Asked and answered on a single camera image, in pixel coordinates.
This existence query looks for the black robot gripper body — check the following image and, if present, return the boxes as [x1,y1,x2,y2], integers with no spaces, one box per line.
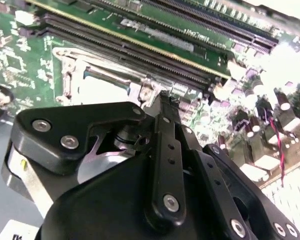
[1,123,232,240]

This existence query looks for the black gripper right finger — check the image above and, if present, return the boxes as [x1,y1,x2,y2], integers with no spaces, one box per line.
[168,98,300,240]

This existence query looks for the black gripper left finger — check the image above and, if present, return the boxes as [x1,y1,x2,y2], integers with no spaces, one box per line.
[11,91,187,227]

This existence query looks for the silver square CPU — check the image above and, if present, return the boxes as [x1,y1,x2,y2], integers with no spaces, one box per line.
[83,68,131,103]

